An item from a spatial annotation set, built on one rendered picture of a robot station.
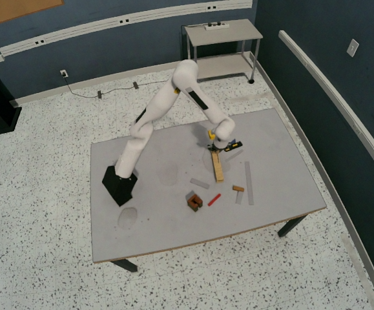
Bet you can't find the try square with wooden stock and grey blade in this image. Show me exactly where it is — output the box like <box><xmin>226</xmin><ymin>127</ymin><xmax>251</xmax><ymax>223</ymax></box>
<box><xmin>233</xmin><ymin>186</ymin><xmax>244</xmax><ymax>204</ymax></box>

